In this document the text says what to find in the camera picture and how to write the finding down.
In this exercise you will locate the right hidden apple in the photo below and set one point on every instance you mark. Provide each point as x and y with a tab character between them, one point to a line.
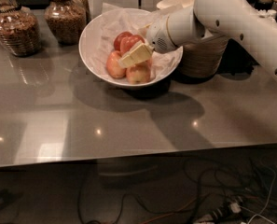
149	62

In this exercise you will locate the dark bottle left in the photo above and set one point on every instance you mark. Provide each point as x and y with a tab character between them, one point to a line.
263	4

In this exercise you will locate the front stack paper bowls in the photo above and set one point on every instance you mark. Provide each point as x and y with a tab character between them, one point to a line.
202	60

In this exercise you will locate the glass cereal jar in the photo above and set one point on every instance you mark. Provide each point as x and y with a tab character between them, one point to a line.
66	19
19	29

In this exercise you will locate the yellow-red apple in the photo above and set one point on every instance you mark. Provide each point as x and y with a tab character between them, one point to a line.
139	73
112	66

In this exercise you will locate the back dark red apple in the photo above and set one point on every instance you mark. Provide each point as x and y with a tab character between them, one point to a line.
118	39

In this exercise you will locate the front yellow-red apple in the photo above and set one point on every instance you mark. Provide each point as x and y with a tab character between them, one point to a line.
139	73

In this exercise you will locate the black condiment organizer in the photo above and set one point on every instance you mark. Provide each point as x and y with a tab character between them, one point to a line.
236	60

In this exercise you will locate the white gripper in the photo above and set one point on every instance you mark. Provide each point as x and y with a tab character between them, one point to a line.
157	35

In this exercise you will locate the left glass cereal jar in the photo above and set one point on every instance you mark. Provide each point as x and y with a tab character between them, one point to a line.
19	29

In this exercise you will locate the power strip with plugs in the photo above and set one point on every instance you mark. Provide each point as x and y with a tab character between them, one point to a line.
225	210

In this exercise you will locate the white ceramic bowl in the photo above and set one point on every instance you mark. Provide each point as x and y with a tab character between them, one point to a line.
88	44

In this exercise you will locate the left yellow-red apple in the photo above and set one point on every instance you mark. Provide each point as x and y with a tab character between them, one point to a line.
112	66

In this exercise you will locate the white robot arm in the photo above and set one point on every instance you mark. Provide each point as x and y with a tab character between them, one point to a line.
206	20

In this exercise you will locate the white paper liner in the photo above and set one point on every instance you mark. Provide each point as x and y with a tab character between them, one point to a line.
105	28

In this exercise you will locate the white packets stack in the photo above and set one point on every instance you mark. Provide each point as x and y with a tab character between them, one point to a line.
271	13

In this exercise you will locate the middle glass cereal jar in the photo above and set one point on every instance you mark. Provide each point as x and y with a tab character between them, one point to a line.
66	19

